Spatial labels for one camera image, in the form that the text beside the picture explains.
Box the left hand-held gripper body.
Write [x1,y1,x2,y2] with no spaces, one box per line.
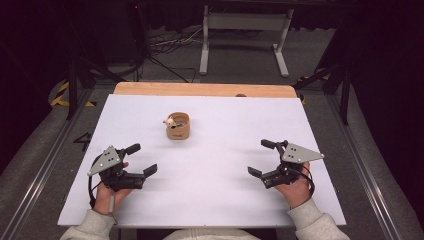
[87,145,148,193]

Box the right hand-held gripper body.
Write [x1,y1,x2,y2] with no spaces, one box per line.
[261,139,326,190]

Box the tan bag-shaped holder with bear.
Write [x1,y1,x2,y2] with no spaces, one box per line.
[162,111,191,141]

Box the person's right hand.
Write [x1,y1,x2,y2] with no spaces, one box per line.
[273,162,313,209]

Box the person's left hand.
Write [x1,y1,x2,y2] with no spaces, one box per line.
[93,161,134,215]

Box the white table mat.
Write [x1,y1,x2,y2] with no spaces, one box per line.
[57,93,347,228]

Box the black tripod stand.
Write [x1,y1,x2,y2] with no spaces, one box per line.
[293,60,352,126]
[64,54,128,122]

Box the yellow black floor tape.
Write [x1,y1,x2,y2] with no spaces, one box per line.
[49,81,98,108]

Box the grey metal stand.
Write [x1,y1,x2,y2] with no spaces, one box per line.
[198,4,295,79]

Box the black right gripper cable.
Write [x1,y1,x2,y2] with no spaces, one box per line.
[299,164,316,197]

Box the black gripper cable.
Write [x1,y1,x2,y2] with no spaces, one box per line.
[87,174,102,209]
[299,164,316,197]

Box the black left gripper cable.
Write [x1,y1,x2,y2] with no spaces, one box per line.
[87,174,102,209]

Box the aluminium floor rail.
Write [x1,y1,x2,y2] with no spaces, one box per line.
[324,93,405,240]
[0,87,95,240]

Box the bundle of floor cables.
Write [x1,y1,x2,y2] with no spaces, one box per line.
[146,27,205,84]

